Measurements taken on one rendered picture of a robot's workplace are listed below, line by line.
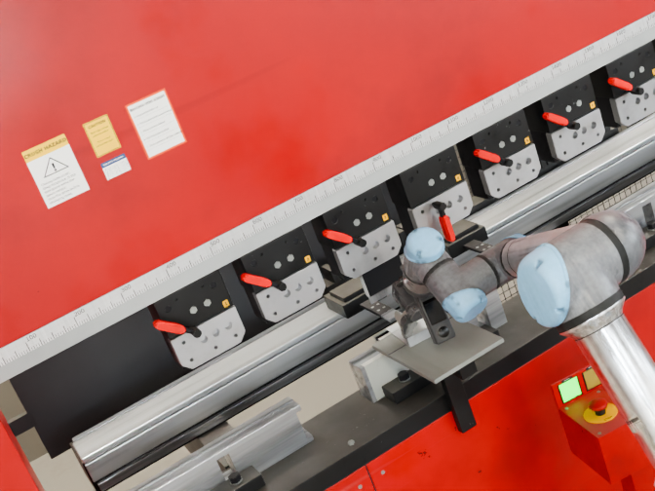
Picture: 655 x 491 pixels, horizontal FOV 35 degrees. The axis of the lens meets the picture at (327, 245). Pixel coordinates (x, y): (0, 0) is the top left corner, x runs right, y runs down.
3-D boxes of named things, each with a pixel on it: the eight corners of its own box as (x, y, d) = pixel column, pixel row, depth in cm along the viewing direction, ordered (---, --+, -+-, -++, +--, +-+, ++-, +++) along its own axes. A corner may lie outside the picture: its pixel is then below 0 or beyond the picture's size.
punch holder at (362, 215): (348, 283, 224) (322, 214, 218) (330, 274, 231) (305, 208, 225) (404, 251, 229) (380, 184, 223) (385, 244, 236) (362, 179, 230)
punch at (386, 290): (373, 305, 232) (359, 268, 228) (368, 303, 234) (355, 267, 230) (409, 284, 235) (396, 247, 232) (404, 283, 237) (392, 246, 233)
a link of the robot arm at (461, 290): (507, 283, 196) (470, 243, 201) (461, 311, 192) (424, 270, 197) (499, 304, 203) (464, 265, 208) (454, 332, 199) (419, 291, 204)
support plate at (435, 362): (435, 384, 210) (434, 380, 210) (372, 349, 233) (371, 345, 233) (504, 341, 216) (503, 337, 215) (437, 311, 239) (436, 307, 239)
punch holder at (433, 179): (422, 241, 230) (400, 174, 224) (403, 234, 238) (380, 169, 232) (476, 211, 235) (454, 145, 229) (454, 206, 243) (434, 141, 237)
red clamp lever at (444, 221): (451, 244, 229) (439, 205, 226) (442, 241, 233) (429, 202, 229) (458, 240, 230) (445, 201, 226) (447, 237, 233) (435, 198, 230)
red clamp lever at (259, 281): (246, 274, 208) (288, 283, 213) (238, 270, 212) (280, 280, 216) (243, 283, 208) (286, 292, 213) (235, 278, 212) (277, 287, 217)
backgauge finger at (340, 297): (377, 335, 239) (370, 317, 237) (327, 308, 262) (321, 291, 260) (419, 311, 243) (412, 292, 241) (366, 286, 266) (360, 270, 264)
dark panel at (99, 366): (51, 459, 259) (-29, 309, 243) (50, 456, 260) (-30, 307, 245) (416, 254, 295) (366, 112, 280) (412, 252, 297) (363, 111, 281)
